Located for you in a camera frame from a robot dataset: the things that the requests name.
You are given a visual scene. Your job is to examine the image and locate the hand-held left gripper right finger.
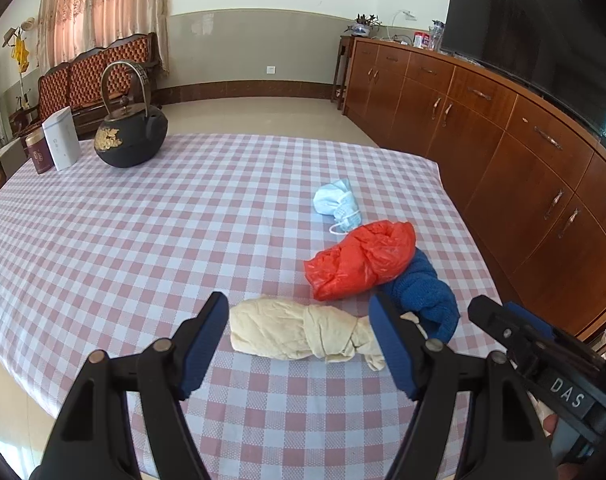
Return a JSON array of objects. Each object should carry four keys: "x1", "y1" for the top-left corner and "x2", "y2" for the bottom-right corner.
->
[{"x1": 368, "y1": 291, "x2": 559, "y2": 480}]

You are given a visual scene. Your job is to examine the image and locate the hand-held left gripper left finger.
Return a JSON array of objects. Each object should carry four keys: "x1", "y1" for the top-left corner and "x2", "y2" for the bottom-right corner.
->
[{"x1": 33, "y1": 291, "x2": 230, "y2": 480}]

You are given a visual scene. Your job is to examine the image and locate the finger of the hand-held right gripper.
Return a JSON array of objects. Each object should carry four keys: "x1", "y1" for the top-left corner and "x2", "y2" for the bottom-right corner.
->
[
  {"x1": 467, "y1": 295, "x2": 549, "y2": 376},
  {"x1": 506, "y1": 301, "x2": 606, "y2": 366}
]

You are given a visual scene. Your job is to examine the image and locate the beige knotted cloth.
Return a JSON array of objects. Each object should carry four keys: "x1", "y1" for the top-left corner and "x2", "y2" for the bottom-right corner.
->
[{"x1": 229, "y1": 297, "x2": 426, "y2": 372}]

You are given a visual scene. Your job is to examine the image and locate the person's right hand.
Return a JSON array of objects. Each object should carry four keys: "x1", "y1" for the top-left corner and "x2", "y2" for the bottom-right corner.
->
[{"x1": 530, "y1": 392, "x2": 584, "y2": 480}]

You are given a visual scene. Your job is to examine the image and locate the blue knitted cloth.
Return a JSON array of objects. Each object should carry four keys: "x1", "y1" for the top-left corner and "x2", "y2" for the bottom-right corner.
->
[{"x1": 383, "y1": 249, "x2": 460, "y2": 343}]

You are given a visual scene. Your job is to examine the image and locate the red plastic bag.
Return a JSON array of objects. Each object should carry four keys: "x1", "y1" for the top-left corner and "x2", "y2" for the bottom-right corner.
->
[{"x1": 304, "y1": 220, "x2": 416, "y2": 302}]

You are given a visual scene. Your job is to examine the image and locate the pink checkered tablecloth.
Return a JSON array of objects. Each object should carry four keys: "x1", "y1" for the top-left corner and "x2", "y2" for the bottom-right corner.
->
[{"x1": 0, "y1": 132, "x2": 504, "y2": 480}]

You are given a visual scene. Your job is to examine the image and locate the light blue face mask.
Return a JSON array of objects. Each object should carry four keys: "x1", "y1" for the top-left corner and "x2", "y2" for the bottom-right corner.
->
[{"x1": 312, "y1": 177, "x2": 364, "y2": 235}]

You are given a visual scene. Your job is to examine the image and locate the long wooden cabinet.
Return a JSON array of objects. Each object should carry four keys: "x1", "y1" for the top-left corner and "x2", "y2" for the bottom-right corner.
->
[{"x1": 343, "y1": 35, "x2": 606, "y2": 343}]

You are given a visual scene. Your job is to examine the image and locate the black cast iron teapot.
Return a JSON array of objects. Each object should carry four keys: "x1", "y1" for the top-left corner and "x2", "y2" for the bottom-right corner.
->
[{"x1": 93, "y1": 60, "x2": 169, "y2": 168}]

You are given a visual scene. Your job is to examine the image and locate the white tin box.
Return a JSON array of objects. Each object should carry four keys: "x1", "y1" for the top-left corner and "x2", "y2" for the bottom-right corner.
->
[{"x1": 42, "y1": 107, "x2": 81, "y2": 172}]

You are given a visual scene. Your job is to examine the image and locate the dark red tin canister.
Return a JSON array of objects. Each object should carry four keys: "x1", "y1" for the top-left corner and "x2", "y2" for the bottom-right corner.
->
[{"x1": 24, "y1": 130, "x2": 54, "y2": 176}]

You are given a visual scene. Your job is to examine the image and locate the black flat television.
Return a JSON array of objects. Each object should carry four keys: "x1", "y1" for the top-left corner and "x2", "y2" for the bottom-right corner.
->
[{"x1": 440, "y1": 0, "x2": 606, "y2": 138}]

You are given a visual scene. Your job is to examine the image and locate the wooden sofa bench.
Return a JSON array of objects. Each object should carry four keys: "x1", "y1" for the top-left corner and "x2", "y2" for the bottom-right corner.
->
[{"x1": 10, "y1": 32, "x2": 164, "y2": 141}]

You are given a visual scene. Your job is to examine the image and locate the white desk lamp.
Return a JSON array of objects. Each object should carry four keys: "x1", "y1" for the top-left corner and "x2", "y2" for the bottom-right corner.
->
[{"x1": 390, "y1": 8, "x2": 418, "y2": 41}]

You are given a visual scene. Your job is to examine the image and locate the coat rack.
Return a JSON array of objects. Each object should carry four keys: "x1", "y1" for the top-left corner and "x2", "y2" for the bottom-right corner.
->
[{"x1": 2, "y1": 16, "x2": 36, "y2": 111}]

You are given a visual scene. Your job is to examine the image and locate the potted plant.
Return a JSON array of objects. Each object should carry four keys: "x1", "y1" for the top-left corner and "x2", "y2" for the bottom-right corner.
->
[{"x1": 344, "y1": 12, "x2": 383, "y2": 37}]

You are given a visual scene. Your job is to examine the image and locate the yellow garment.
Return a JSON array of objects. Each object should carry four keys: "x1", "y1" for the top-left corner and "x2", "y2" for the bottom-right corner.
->
[{"x1": 10, "y1": 40, "x2": 31, "y2": 68}]

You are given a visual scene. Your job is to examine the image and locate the pink lace curtain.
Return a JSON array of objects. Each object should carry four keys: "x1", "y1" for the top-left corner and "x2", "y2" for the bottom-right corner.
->
[{"x1": 35, "y1": 0, "x2": 170, "y2": 78}]

